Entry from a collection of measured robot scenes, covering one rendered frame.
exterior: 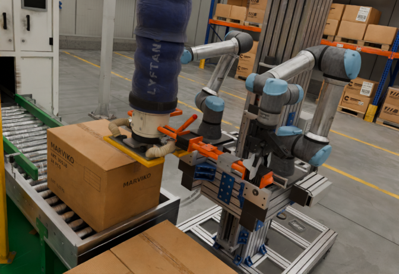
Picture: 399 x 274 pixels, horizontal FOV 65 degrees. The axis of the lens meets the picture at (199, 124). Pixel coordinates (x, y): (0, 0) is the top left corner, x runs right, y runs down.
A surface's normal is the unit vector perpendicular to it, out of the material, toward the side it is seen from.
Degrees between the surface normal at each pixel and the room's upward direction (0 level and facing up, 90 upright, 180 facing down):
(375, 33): 90
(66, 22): 90
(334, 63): 87
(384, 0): 90
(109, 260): 0
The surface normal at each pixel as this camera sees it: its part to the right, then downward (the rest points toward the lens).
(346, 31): -0.70, 0.17
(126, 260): 0.16, -0.93
